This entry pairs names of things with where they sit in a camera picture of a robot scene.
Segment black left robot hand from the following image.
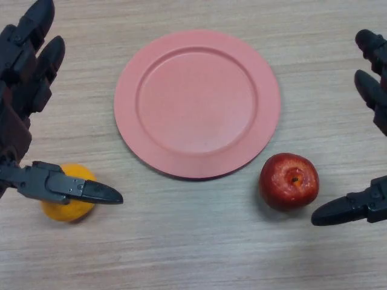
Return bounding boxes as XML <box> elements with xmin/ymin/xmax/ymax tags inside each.
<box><xmin>0</xmin><ymin>0</ymin><xmax>124</xmax><ymax>208</ymax></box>

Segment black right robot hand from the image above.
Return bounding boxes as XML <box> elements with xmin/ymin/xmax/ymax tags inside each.
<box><xmin>311</xmin><ymin>28</ymin><xmax>387</xmax><ymax>227</ymax></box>

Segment red apple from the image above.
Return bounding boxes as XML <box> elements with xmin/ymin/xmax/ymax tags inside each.
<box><xmin>258</xmin><ymin>152</ymin><xmax>320</xmax><ymax>212</ymax></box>

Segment pink round plate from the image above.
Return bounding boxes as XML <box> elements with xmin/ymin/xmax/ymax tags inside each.
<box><xmin>114</xmin><ymin>29</ymin><xmax>282</xmax><ymax>181</ymax></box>

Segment orange citrus fruit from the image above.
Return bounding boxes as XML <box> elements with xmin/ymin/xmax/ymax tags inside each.
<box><xmin>40</xmin><ymin>163</ymin><xmax>98</xmax><ymax>224</ymax></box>

